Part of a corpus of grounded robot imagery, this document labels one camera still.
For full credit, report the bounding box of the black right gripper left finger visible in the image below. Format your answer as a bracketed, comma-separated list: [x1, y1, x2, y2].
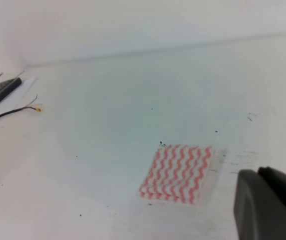
[233, 169, 286, 240]

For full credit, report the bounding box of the pink white wavy striped towel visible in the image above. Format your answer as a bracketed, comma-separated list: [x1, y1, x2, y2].
[138, 142, 216, 205]

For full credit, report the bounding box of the black wire with stripped ends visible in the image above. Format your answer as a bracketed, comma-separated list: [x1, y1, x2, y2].
[0, 94, 43, 128]

